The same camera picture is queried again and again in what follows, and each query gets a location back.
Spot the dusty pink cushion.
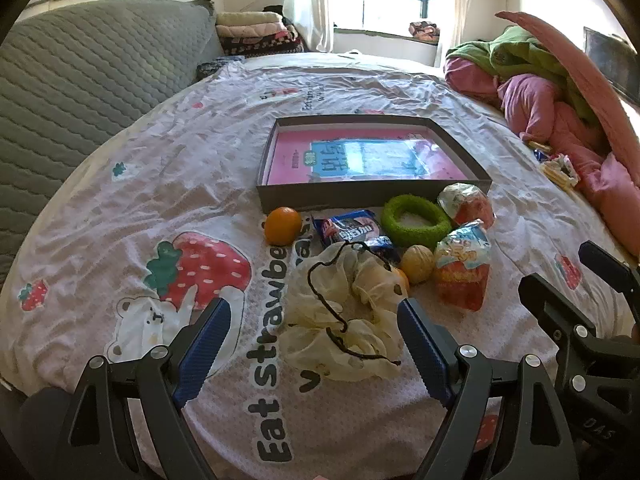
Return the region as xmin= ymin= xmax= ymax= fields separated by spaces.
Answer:
xmin=495 ymin=10 xmax=640 ymax=186

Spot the blue patterned cloth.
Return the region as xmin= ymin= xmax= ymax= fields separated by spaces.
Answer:
xmin=197 ymin=55 xmax=246 ymax=81

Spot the dark framed wall panel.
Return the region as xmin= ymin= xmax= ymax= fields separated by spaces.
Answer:
xmin=584 ymin=26 xmax=640 ymax=106

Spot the yellow white snack packet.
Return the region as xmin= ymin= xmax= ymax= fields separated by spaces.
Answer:
xmin=542 ymin=155 xmax=580 ymax=191

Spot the blue snack packet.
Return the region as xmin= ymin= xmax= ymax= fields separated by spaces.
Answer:
xmin=311 ymin=209 xmax=401 ymax=267

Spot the cream mesh drawstring bag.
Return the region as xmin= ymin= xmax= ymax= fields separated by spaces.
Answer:
xmin=277 ymin=241 xmax=408 ymax=382

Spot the green blanket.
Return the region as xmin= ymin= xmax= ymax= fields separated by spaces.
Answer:
xmin=445 ymin=25 xmax=601 ymax=126

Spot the strawberry printed bedsheet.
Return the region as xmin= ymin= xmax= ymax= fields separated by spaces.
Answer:
xmin=0 ymin=52 xmax=640 ymax=480

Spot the checkered folded blanket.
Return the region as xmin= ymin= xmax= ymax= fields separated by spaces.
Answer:
xmin=220 ymin=31 xmax=306 ymax=57

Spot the patterned pouch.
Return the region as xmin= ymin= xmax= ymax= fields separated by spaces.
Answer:
xmin=409 ymin=21 xmax=442 ymax=42

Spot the pink quilt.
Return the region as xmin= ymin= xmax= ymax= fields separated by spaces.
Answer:
xmin=445 ymin=57 xmax=640 ymax=256

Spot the red snack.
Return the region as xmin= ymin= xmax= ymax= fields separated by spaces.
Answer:
xmin=437 ymin=182 xmax=496 ymax=228

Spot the walnut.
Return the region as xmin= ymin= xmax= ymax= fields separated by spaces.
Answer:
xmin=400 ymin=244 xmax=435 ymax=285

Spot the grey cardboard box tray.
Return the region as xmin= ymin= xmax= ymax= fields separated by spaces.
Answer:
xmin=256 ymin=116 xmax=493 ymax=215

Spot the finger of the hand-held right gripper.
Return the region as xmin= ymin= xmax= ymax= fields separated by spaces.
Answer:
xmin=518 ymin=273 xmax=608 ymax=356
xmin=578 ymin=241 xmax=640 ymax=321

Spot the red snack bag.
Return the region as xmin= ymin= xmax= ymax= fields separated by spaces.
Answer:
xmin=432 ymin=220 xmax=492 ymax=312

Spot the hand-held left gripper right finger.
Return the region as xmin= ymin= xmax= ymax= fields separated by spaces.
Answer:
xmin=397 ymin=298 xmax=581 ymax=480

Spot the grey quilted headboard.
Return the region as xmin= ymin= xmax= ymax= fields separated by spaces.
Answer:
xmin=0 ymin=0 xmax=226 ymax=281

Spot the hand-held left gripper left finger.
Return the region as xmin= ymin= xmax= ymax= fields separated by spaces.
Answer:
xmin=50 ymin=298 xmax=233 ymax=480

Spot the cream folded blanket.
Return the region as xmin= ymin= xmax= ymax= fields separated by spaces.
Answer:
xmin=216 ymin=11 xmax=288 ymax=27

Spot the white curtain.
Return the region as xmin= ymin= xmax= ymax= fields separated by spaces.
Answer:
xmin=435 ymin=0 xmax=476 ymax=66
xmin=285 ymin=0 xmax=336 ymax=53

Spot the green fuzzy ring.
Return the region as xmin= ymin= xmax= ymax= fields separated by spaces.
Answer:
xmin=381 ymin=194 xmax=453 ymax=248

